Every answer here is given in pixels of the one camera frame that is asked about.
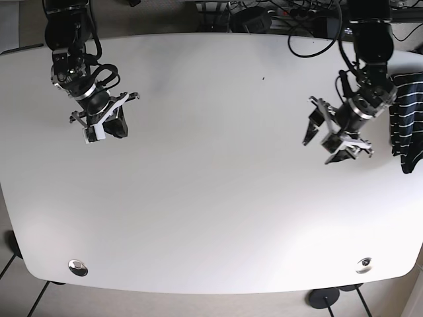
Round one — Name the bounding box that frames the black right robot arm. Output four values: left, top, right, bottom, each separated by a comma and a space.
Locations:
42, 1, 139, 144

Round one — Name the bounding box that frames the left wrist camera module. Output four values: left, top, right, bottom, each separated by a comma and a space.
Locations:
321, 133, 344, 155

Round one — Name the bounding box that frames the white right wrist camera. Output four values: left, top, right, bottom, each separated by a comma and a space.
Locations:
83, 123, 106, 144

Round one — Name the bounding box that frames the navy white striped T-shirt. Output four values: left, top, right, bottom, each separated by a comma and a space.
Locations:
389, 72, 423, 174

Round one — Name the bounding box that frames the left silver table grommet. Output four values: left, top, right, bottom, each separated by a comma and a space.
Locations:
68, 260, 88, 277

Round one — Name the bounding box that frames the black box under table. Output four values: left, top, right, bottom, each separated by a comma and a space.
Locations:
229, 7, 272, 34

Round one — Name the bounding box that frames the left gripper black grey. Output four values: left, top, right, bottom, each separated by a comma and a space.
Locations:
302, 95, 375, 164

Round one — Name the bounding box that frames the right silver table grommet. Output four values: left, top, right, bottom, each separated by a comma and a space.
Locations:
354, 258, 373, 274

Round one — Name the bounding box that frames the black round stand base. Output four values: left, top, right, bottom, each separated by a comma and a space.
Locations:
307, 288, 340, 309

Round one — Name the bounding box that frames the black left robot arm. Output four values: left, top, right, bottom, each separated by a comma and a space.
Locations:
303, 1, 397, 164

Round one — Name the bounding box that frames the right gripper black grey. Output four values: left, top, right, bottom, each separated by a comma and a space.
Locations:
69, 88, 140, 139

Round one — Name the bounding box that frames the silver table grommet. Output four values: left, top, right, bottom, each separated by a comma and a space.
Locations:
68, 260, 88, 277
354, 258, 373, 274

